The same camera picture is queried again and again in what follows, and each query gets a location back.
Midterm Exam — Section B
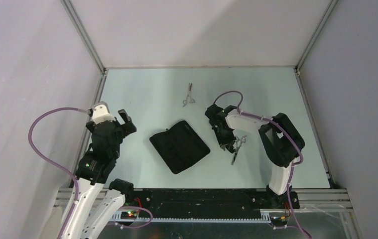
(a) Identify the black zippered tool case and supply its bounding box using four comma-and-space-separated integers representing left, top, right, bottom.
149, 120, 211, 174

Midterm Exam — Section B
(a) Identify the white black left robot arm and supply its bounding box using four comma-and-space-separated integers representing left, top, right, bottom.
59, 104, 136, 239

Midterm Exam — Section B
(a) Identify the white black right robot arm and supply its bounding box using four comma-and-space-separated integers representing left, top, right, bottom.
205, 104, 305, 208

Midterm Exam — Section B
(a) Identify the silver thinning scissors far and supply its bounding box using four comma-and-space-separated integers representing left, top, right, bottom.
182, 83, 196, 107

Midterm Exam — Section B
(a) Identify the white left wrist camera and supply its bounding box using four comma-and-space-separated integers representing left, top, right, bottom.
88, 102, 116, 125

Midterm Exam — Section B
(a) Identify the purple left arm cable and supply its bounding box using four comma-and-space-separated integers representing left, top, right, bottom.
27, 107, 154, 239

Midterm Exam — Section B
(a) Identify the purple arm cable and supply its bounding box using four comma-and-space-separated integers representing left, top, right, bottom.
213, 91, 311, 239
27, 107, 154, 239

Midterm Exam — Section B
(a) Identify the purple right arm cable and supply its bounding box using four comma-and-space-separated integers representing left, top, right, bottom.
213, 91, 311, 239

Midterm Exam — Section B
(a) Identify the aluminium front frame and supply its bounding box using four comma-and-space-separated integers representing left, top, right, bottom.
53, 187, 355, 228

